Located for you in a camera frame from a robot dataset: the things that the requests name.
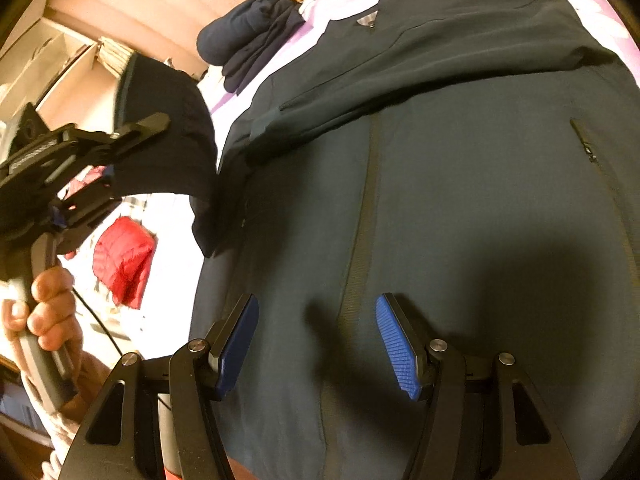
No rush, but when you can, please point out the dark navy zip jacket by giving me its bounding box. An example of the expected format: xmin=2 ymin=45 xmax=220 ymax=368
xmin=113 ymin=0 xmax=640 ymax=480

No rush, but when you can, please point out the folded navy clothes stack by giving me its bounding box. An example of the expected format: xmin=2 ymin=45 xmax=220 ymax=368
xmin=196 ymin=0 xmax=305 ymax=94

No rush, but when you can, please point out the person's left hand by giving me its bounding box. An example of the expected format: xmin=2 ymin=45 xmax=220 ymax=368
xmin=1 ymin=264 xmax=84 ymax=396

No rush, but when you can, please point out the red puffer jacket near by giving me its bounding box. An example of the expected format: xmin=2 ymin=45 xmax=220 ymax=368
xmin=92 ymin=217 xmax=156 ymax=310

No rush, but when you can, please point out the beige fringed hanging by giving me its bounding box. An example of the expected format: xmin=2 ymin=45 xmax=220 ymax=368
xmin=96 ymin=36 xmax=136 ymax=79

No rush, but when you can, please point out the purple floral bed sheet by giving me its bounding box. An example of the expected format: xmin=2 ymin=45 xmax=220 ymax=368
xmin=196 ymin=0 xmax=640 ymax=196

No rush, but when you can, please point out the black cable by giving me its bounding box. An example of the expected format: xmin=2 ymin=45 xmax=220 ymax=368
xmin=70 ymin=286 xmax=174 ymax=411

